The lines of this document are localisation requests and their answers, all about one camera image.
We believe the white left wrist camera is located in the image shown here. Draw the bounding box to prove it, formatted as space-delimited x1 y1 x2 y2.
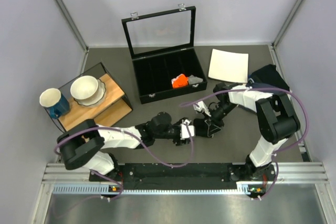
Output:
180 119 195 140

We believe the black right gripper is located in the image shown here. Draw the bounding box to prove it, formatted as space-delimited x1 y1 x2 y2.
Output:
202 102 238 136

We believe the grey slotted cable duct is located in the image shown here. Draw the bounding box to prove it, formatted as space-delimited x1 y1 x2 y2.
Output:
52 183 251 195

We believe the black underwear beige waistband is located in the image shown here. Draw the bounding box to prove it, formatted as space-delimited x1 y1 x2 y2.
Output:
193 119 212 138

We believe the wooden black-framed shelf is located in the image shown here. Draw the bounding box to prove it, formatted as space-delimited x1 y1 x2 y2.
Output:
45 62 133 132

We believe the navy blue underwear in pile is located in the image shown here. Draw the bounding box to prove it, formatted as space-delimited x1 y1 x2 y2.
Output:
246 78 268 89

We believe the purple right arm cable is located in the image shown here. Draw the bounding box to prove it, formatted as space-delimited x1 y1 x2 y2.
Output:
178 89 310 200

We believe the black underwear in pile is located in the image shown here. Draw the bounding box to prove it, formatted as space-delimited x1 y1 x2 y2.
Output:
248 64 290 91

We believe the orange rolled underwear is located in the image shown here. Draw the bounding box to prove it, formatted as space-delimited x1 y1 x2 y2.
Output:
171 73 188 89

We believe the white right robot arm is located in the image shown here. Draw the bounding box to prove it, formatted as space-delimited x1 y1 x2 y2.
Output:
203 83 300 180

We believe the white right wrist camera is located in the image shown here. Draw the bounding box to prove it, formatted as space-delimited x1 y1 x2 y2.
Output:
193 101 211 117

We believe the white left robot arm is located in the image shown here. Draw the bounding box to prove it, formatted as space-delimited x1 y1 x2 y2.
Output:
55 112 195 180

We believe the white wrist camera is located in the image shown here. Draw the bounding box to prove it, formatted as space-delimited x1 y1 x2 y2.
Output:
193 101 211 117
180 119 195 140

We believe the white scalloped saucer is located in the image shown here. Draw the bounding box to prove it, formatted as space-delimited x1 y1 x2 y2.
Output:
74 79 106 108

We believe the blue mug white inside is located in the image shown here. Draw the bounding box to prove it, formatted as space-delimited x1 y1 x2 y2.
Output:
39 88 70 119

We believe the black glass-lid storage box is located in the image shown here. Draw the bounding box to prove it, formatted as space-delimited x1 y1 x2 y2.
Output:
121 4 207 104

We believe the grey rolled underwear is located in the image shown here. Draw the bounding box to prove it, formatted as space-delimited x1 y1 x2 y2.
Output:
187 75 203 85

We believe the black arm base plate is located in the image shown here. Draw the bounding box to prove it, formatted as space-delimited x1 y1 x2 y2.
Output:
89 163 253 190

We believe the white square plate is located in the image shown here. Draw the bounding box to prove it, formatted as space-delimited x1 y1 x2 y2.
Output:
208 49 249 83

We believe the white ceramic bowl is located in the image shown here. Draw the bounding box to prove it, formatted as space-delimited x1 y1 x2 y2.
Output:
70 76 99 100

